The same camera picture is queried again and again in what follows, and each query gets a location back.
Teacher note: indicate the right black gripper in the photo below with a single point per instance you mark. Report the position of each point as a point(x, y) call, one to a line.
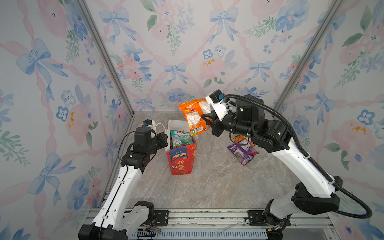
point(216, 126)

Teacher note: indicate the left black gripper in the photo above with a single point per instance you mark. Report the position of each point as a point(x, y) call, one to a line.
point(163, 140)

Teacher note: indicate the teal Fox's candy bag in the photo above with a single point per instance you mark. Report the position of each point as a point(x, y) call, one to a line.
point(180, 139)

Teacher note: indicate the purple snack bag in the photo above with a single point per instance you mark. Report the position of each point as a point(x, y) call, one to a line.
point(243, 152)

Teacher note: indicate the red paper gift bag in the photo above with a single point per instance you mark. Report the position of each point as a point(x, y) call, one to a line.
point(181, 160)

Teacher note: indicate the orange snack bag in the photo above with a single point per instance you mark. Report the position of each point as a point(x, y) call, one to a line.
point(193, 111)
point(238, 138)

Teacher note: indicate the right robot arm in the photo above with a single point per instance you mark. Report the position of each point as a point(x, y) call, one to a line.
point(314, 194)

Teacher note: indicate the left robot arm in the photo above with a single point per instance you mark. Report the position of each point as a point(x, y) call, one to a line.
point(113, 222)

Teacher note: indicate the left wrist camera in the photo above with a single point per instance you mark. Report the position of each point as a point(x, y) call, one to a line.
point(149, 123)

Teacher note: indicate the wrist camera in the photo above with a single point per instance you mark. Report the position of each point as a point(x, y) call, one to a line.
point(216, 101)
point(149, 123)

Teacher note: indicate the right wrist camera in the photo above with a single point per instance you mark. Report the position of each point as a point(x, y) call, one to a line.
point(216, 101)

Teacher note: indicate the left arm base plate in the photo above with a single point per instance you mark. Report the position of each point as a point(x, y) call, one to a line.
point(159, 218)

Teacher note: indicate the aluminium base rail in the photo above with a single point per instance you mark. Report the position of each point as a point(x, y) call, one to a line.
point(230, 224)

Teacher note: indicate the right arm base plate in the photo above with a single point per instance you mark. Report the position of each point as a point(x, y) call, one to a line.
point(256, 218)

